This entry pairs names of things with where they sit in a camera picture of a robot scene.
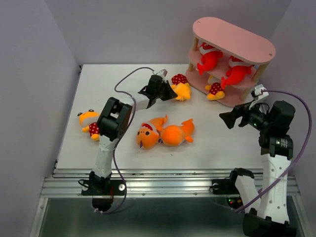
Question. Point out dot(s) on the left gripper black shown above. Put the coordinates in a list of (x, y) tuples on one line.
[(170, 94)]

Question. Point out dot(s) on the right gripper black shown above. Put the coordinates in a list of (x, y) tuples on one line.
[(229, 118)]

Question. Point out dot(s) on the yellow plush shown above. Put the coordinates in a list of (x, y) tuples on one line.
[(88, 122), (181, 87), (215, 91)]

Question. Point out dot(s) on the red shark plush front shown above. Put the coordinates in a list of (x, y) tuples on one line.
[(237, 72)]

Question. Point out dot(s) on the red shark plush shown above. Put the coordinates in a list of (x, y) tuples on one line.
[(209, 58), (237, 72)]

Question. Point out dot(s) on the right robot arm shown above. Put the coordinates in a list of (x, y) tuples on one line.
[(265, 211)]

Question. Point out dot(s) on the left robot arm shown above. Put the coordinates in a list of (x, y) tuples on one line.
[(112, 125)]

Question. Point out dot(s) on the pink three-tier shelf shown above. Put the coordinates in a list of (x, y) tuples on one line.
[(226, 61)]

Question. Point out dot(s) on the orange shark plush back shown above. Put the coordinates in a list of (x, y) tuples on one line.
[(175, 135)]

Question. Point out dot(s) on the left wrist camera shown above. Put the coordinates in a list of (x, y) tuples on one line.
[(162, 73)]

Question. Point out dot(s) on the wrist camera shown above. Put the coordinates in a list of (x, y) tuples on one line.
[(259, 94), (162, 73)]

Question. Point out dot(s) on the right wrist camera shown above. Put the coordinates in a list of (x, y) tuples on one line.
[(259, 94)]

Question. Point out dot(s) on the orange shark plush facing camera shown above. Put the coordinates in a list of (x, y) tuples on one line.
[(149, 132)]

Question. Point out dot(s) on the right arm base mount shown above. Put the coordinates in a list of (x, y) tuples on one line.
[(223, 187)]

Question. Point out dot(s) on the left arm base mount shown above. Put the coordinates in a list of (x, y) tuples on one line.
[(107, 199)]

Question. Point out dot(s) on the aluminium rail frame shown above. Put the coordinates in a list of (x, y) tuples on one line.
[(141, 183)]

